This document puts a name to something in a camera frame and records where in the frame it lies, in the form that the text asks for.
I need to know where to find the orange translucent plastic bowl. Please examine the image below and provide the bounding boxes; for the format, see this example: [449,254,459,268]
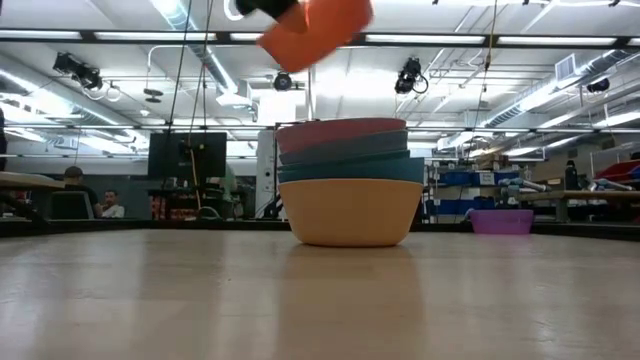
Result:
[256,0,375,74]

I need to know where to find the pink plastic bowl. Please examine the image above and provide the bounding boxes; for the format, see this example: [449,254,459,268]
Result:
[275,117,408,155]

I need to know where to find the black ceiling spotlight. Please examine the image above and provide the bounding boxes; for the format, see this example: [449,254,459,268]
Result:
[272,71,294,92]
[393,56,430,96]
[52,51,104,92]

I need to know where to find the black monitor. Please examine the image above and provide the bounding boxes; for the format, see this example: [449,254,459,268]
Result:
[147,131,228,179]

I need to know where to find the white cabinet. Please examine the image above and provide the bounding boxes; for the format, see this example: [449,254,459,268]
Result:
[255,128,281,220]

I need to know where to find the cream yellow plastic bowl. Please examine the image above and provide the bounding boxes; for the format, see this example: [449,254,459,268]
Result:
[277,178,425,248]

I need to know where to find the person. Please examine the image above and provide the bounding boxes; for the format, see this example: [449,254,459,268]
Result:
[49,165,101,220]
[97,188,126,220]

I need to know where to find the blue storage bin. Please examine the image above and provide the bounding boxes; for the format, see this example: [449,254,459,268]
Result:
[439,170,476,187]

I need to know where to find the purple translucent plastic bowl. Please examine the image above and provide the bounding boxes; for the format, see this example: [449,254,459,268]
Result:
[467,208,535,236]

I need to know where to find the black bottle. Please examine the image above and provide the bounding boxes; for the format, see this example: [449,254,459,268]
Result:
[564,159,580,192]

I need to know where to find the wooden workbench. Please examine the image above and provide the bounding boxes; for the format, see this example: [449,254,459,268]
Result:
[517,189,640,222]

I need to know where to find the red storage bin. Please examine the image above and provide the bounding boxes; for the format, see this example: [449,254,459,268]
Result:
[594,158,640,183]

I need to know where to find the hanging black cable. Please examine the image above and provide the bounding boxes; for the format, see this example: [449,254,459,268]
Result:
[167,0,195,132]

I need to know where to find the hanging yellow cable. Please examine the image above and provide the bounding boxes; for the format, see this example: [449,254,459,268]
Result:
[482,0,499,71]

